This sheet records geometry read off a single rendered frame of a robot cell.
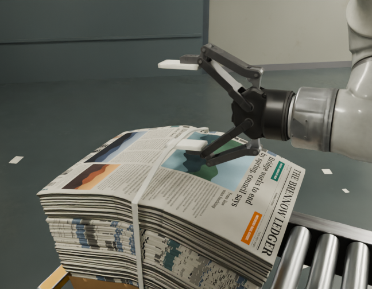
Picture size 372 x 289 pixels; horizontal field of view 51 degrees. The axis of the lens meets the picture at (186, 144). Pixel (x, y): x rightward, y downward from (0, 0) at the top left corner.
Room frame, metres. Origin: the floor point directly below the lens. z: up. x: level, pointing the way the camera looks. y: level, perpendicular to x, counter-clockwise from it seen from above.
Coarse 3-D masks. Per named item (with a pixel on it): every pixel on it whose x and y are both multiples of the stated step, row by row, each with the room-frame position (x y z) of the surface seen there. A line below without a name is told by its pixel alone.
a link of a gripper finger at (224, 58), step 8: (208, 48) 0.57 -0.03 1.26; (216, 48) 0.58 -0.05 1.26; (208, 56) 0.57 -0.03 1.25; (216, 56) 0.57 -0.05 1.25; (224, 56) 0.56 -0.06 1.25; (232, 56) 0.58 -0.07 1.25; (224, 64) 0.56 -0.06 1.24; (232, 64) 0.56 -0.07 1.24; (240, 64) 0.56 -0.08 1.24; (248, 64) 0.57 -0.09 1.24; (240, 72) 0.55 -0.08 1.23; (248, 72) 0.54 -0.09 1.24; (256, 72) 0.54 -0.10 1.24; (264, 72) 0.56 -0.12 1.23
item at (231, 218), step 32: (256, 160) 0.63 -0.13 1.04; (192, 192) 0.51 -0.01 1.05; (224, 192) 0.52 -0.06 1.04; (256, 192) 0.53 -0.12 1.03; (288, 192) 0.55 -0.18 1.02; (192, 224) 0.44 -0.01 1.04; (224, 224) 0.44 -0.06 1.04; (256, 224) 0.46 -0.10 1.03; (160, 256) 0.46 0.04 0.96; (192, 256) 0.44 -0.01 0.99; (224, 256) 0.42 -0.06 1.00; (256, 256) 0.40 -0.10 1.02; (160, 288) 0.46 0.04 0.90; (192, 288) 0.43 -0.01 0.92; (224, 288) 0.41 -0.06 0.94; (256, 288) 0.40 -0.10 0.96
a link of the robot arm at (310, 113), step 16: (304, 96) 0.50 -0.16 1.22; (320, 96) 0.49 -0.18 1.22; (336, 96) 0.50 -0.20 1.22; (288, 112) 0.50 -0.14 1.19; (304, 112) 0.48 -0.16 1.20; (320, 112) 0.47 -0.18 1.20; (288, 128) 0.50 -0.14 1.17; (304, 128) 0.48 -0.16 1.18; (320, 128) 0.47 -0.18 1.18; (304, 144) 0.48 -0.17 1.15; (320, 144) 0.47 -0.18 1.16
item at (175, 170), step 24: (144, 168) 0.57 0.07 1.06; (168, 168) 0.57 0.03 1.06; (192, 168) 0.57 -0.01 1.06; (120, 192) 0.50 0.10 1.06; (168, 192) 0.50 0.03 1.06; (120, 216) 0.49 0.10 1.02; (144, 216) 0.48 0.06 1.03; (144, 240) 0.47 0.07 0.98; (144, 264) 0.47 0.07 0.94; (144, 288) 0.47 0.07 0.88
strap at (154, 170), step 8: (200, 128) 0.70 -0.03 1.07; (184, 136) 0.62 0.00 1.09; (176, 144) 0.59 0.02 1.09; (168, 152) 0.56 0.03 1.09; (160, 160) 0.54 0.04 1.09; (152, 168) 0.53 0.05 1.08; (152, 176) 0.51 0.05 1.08; (144, 184) 0.50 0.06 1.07; (144, 192) 0.49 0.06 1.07; (136, 200) 0.47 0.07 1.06
